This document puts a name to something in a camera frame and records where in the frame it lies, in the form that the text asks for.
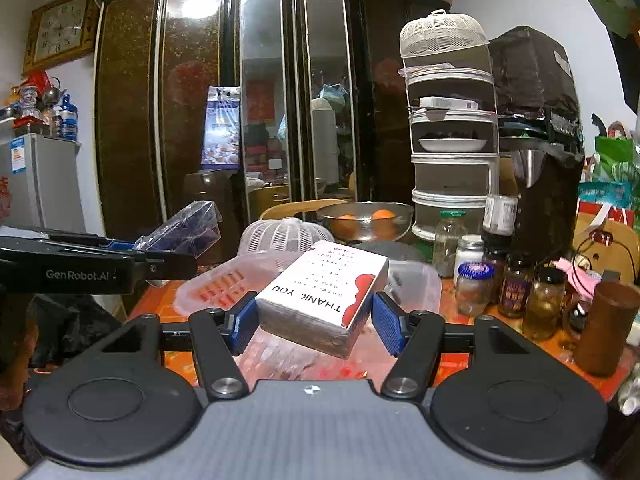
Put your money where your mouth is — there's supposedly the wooden chair with cable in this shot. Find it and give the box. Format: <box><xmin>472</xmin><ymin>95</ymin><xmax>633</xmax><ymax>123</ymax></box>
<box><xmin>571</xmin><ymin>211</ymin><xmax>640</xmax><ymax>283</ymax></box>

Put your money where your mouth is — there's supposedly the white box with red print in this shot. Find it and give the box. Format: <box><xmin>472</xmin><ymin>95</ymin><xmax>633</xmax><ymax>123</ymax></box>
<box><xmin>254</xmin><ymin>239</ymin><xmax>391</xmax><ymax>360</ymax></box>

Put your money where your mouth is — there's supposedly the blue snack bag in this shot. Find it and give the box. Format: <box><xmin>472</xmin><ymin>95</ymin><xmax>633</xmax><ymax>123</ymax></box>
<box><xmin>200</xmin><ymin>85</ymin><xmax>242</xmax><ymax>171</ymax></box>

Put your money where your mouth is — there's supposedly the white bowl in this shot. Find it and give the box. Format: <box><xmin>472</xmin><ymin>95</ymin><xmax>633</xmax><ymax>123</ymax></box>
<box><xmin>417</xmin><ymin>136</ymin><xmax>489</xmax><ymax>154</ymax></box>

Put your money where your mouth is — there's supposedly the flat white box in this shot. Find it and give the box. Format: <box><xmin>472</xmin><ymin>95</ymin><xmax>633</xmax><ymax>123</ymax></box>
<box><xmin>418</xmin><ymin>95</ymin><xmax>479</xmax><ymax>110</ymax></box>

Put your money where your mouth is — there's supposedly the grey refrigerator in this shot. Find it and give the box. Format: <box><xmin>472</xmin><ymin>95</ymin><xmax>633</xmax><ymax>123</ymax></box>
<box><xmin>0</xmin><ymin>133</ymin><xmax>87</xmax><ymax>235</ymax></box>

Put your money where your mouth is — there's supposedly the clear plastic packet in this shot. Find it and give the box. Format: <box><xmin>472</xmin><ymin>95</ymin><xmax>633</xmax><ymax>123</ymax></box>
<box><xmin>134</xmin><ymin>200</ymin><xmax>222</xmax><ymax>264</ymax></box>

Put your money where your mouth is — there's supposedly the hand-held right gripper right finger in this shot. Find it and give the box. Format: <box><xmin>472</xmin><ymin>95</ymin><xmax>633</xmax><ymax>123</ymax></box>
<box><xmin>372</xmin><ymin>290</ymin><xmax>552</xmax><ymax>397</ymax></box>

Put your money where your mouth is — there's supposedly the glass bowl with oranges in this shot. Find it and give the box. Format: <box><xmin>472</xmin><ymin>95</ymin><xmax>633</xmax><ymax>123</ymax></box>
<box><xmin>317</xmin><ymin>201</ymin><xmax>416</xmax><ymax>247</ymax></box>

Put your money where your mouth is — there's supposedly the dark wooden wardrobe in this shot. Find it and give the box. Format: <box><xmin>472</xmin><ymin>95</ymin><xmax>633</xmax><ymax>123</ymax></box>
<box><xmin>93</xmin><ymin>0</ymin><xmax>453</xmax><ymax>261</ymax></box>

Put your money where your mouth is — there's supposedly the blue label bottle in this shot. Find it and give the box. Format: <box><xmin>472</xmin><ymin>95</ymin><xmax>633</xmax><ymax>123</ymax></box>
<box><xmin>59</xmin><ymin>92</ymin><xmax>79</xmax><ymax>141</ymax></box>

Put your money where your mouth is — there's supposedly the amber jar with purple label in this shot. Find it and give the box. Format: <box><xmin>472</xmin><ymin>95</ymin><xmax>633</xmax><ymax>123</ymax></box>
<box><xmin>498</xmin><ymin>254</ymin><xmax>533</xmax><ymax>319</ymax></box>

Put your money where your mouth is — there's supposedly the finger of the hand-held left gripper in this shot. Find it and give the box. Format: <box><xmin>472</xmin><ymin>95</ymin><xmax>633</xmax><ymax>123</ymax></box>
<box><xmin>131</xmin><ymin>252</ymin><xmax>197</xmax><ymax>282</ymax></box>
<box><xmin>50</xmin><ymin>232</ymin><xmax>151</xmax><ymax>257</ymax></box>

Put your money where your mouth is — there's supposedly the clear plastic container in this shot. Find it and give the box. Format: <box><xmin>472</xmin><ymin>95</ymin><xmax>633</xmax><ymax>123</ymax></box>
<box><xmin>174</xmin><ymin>253</ymin><xmax>443</xmax><ymax>386</ymax></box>

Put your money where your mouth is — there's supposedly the green gift bag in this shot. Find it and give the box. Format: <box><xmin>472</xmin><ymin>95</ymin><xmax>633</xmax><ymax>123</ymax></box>
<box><xmin>592</xmin><ymin>122</ymin><xmax>640</xmax><ymax>196</ymax></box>

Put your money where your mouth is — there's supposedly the black lid glass jar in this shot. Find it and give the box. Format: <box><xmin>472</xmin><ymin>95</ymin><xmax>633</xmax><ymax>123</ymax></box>
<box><xmin>521</xmin><ymin>266</ymin><xmax>567</xmax><ymax>342</ymax></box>

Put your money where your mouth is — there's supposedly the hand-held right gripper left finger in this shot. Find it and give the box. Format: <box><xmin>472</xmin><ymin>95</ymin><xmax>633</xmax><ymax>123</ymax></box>
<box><xmin>85</xmin><ymin>292</ymin><xmax>259</xmax><ymax>402</ymax></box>

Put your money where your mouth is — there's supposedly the blue lid glass jar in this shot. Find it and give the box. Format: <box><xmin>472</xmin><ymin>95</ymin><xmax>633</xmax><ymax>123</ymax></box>
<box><xmin>454</xmin><ymin>261</ymin><xmax>496</xmax><ymax>317</ymax></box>

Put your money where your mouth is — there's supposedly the black covered appliance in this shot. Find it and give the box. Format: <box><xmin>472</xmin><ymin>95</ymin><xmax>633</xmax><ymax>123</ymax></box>
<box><xmin>488</xmin><ymin>25</ymin><xmax>586</xmax><ymax>267</ymax></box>

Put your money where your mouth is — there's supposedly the tall clear glass jar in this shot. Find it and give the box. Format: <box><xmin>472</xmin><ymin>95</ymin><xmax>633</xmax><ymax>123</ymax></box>
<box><xmin>432</xmin><ymin>209</ymin><xmax>469</xmax><ymax>279</ymax></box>

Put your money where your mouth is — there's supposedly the orange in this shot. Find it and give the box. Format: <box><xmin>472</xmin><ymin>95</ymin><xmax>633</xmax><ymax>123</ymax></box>
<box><xmin>371</xmin><ymin>208</ymin><xmax>398</xmax><ymax>238</ymax></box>
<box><xmin>332</xmin><ymin>214</ymin><xmax>362</xmax><ymax>239</ymax></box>

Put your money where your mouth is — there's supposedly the white mesh food cover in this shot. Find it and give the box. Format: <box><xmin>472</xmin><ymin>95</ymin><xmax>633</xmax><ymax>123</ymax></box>
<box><xmin>239</xmin><ymin>217</ymin><xmax>336</xmax><ymax>263</ymax></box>

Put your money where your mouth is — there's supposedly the wooden wall clock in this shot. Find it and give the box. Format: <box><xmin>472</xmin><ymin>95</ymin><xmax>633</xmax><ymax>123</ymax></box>
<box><xmin>22</xmin><ymin>0</ymin><xmax>101</xmax><ymax>74</ymax></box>

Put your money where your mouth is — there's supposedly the white tiered food rack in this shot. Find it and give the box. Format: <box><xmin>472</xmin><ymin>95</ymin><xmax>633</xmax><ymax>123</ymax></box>
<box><xmin>398</xmin><ymin>8</ymin><xmax>502</xmax><ymax>242</ymax></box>

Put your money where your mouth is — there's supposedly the black plastic bag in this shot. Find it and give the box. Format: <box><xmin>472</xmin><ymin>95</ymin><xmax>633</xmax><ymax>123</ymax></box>
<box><xmin>27</xmin><ymin>294</ymin><xmax>128</xmax><ymax>366</ymax></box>

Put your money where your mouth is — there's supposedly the brown cylindrical cup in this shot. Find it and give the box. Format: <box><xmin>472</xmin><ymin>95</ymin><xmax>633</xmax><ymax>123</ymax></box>
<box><xmin>573</xmin><ymin>280</ymin><xmax>640</xmax><ymax>378</ymax></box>

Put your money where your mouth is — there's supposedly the white lid jar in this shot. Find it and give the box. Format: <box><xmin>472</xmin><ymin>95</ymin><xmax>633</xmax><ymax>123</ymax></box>
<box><xmin>454</xmin><ymin>234</ymin><xmax>486</xmax><ymax>281</ymax></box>

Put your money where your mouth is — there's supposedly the dark bottle with white label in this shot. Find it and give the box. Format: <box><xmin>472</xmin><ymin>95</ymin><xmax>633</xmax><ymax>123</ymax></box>
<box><xmin>481</xmin><ymin>194</ymin><xmax>520</xmax><ymax>261</ymax></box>

